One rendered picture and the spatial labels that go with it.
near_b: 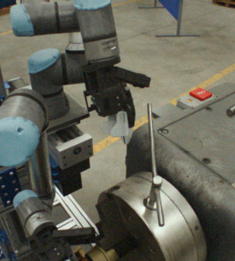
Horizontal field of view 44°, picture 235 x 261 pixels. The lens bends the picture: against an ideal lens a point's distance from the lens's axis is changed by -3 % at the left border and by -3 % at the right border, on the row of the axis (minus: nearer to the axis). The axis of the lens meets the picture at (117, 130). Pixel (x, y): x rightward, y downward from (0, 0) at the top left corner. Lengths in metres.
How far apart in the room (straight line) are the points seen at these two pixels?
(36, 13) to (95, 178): 1.93
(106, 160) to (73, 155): 1.58
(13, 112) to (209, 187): 0.49
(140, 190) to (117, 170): 1.82
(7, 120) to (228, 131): 0.63
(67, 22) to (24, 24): 0.10
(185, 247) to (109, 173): 1.85
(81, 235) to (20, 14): 0.56
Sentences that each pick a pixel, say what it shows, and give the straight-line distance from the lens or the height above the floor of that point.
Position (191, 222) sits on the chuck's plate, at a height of 1.20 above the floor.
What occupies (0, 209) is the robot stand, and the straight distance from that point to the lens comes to 1.28.
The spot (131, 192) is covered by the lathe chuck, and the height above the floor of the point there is 1.23.
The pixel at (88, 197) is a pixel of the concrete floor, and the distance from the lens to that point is 2.37.
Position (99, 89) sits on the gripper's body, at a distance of 0.65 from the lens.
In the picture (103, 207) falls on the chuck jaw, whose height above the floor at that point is 1.19.
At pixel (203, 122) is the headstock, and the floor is 1.25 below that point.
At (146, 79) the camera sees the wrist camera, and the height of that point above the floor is 1.46.
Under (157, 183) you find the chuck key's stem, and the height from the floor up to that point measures 1.32.
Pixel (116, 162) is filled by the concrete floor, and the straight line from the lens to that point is 2.63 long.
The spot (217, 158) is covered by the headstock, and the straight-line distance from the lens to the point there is 0.83.
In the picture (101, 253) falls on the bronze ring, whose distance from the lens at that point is 0.77.
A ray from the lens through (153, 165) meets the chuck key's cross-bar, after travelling 0.69.
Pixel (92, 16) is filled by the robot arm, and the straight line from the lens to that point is 0.62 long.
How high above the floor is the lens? 1.79
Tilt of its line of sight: 37 degrees down
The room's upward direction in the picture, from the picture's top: straight up
